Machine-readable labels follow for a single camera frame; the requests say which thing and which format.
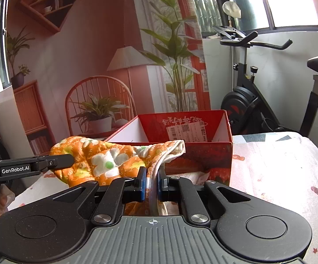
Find orange floral cloth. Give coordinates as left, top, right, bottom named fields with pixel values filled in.
left=50, top=136, right=185, bottom=216

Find red strawberry cardboard box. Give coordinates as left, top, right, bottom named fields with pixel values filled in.
left=106, top=110, right=233, bottom=185

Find white washing machine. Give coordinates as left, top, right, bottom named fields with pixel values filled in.
left=0, top=86, right=34, bottom=159

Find black exercise bike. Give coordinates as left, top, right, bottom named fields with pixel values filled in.
left=212, top=25, right=318, bottom=138

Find patterned foam table mat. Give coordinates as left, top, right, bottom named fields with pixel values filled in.
left=7, top=130, right=318, bottom=264

